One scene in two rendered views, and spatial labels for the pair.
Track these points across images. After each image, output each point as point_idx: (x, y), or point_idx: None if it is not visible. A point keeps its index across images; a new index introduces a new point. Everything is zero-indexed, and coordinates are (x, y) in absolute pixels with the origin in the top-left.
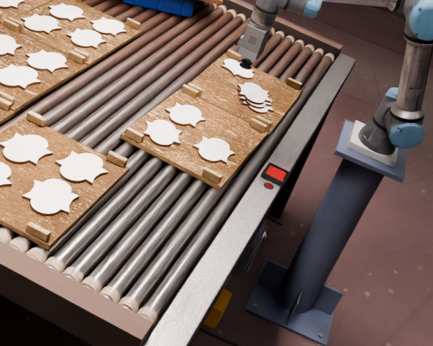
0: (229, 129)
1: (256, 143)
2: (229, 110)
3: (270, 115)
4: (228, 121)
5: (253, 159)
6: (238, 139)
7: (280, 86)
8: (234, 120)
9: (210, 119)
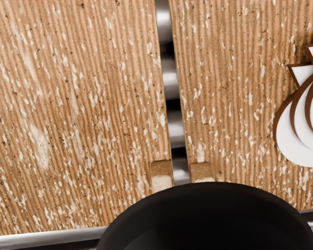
0: (49, 129)
1: (76, 222)
2: (189, 54)
3: (304, 177)
4: (95, 99)
5: (22, 235)
6: (28, 180)
7: None
8: (131, 110)
9: (31, 38)
